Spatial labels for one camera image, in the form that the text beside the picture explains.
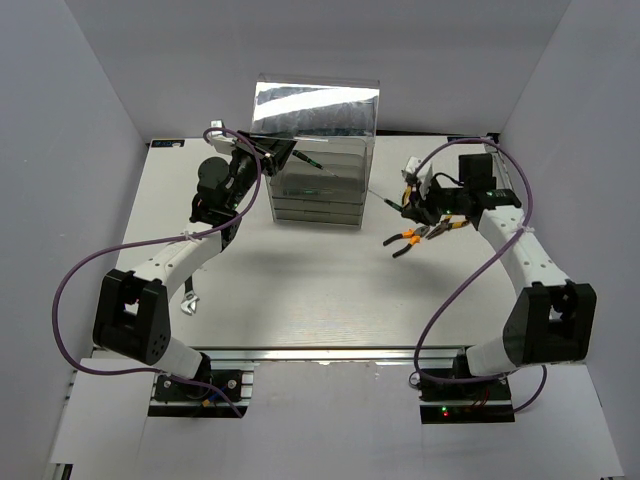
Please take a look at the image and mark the aluminium rail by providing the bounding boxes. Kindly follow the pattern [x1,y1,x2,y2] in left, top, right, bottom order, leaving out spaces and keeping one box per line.
[89,345,481,364]
[482,137,522,208]

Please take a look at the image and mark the front aluminium rail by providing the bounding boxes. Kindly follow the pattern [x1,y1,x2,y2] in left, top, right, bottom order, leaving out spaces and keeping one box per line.
[89,345,481,364]

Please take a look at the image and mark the orange handled pliers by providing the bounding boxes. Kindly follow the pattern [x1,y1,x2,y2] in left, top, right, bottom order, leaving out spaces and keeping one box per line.
[382,226,431,258]

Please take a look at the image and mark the blue label sticker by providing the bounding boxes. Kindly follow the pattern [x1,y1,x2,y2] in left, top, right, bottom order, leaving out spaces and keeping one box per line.
[149,139,185,148]
[447,136,484,145]

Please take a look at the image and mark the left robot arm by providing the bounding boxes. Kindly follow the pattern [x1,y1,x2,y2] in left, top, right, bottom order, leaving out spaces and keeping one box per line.
[93,124,296,399]

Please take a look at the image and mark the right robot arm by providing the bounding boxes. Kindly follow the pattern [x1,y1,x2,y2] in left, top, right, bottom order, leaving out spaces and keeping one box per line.
[403,153,597,399]

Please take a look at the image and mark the clear plastic drawer cabinet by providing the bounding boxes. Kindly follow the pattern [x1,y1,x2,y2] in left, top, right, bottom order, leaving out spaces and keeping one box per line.
[249,73,380,228]

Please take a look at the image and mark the silver adjustable wrench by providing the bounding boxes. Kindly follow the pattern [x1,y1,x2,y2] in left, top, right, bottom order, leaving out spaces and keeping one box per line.
[180,276,199,316]

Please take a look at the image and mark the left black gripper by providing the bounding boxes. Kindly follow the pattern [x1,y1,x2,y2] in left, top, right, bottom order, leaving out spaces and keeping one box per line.
[225,129,299,211]

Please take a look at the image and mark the clear hinged cabinet lid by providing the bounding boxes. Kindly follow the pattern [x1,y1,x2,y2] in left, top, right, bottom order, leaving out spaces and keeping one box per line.
[249,73,380,139]

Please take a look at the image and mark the right blue label sticker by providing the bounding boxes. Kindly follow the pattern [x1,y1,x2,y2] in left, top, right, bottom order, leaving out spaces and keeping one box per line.
[447,136,484,145]

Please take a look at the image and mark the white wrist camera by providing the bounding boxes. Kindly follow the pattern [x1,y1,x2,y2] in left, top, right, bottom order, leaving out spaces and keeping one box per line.
[402,156,434,198]
[203,119,236,155]

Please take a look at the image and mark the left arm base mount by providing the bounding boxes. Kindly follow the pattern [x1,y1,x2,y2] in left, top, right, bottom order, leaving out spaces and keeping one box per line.
[148,369,253,419]

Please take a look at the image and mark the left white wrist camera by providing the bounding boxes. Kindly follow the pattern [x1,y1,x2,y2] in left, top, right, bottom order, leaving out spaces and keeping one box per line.
[203,119,236,155]

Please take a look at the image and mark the yellow handled needle-nose pliers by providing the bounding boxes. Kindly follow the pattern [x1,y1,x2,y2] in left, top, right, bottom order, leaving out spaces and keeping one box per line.
[402,185,416,205]

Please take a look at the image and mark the green black screwdriver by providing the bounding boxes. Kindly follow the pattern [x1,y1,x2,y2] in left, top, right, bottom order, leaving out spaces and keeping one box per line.
[368,189,403,212]
[292,150,337,177]
[282,188,333,197]

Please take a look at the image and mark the left blue label sticker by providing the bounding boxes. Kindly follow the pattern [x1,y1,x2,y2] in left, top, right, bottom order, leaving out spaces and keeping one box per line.
[149,139,185,148]

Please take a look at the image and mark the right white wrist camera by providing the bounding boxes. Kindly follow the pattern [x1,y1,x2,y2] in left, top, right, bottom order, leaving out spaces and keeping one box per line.
[402,156,434,198]

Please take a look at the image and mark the right aluminium rail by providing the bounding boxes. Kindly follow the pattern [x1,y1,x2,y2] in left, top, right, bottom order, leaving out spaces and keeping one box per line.
[482,137,522,208]

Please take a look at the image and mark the yellow handled small pliers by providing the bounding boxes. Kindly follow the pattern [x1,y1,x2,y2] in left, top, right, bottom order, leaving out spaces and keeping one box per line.
[426,216,469,240]

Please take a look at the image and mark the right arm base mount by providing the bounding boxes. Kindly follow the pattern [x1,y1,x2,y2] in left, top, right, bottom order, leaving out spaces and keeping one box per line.
[408,373,515,425]

